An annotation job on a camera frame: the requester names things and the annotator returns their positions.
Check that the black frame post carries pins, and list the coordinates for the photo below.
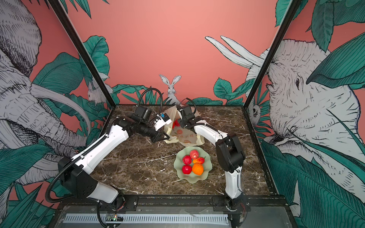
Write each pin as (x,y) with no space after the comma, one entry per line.
(288,17)
(79,45)

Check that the orange fruit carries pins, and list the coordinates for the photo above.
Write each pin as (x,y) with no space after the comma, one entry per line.
(198,169)

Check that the pink yellow peach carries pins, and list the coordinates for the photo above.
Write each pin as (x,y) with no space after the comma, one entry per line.
(194,154)

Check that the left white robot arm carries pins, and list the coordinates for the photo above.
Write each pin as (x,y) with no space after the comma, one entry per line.
(75,173)

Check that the right black frame post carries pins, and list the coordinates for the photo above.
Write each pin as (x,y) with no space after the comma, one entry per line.
(288,17)

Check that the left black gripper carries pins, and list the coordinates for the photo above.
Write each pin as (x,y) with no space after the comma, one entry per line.
(159,136)

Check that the white perforated vent strip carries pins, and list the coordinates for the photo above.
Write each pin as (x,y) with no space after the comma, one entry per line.
(215,219)

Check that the small green circuit board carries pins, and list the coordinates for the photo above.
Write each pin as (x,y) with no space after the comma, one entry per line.
(114,218)

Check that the left black frame post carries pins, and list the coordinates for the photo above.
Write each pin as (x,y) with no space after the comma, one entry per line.
(79,45)

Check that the translucent cream plastic bag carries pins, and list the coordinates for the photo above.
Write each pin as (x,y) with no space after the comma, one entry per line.
(180,135)

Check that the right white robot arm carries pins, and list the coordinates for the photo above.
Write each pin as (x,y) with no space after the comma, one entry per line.
(229,153)

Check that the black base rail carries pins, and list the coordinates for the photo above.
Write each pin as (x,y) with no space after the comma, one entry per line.
(219,203)

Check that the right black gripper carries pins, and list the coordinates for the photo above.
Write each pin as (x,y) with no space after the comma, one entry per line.
(181,123)

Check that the yellow red mango fruit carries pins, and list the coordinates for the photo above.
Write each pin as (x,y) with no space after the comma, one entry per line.
(199,160)

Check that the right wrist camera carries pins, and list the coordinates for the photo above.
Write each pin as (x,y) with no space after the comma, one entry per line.
(186,112)

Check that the light green wavy plate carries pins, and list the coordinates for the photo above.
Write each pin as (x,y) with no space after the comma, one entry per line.
(193,164)

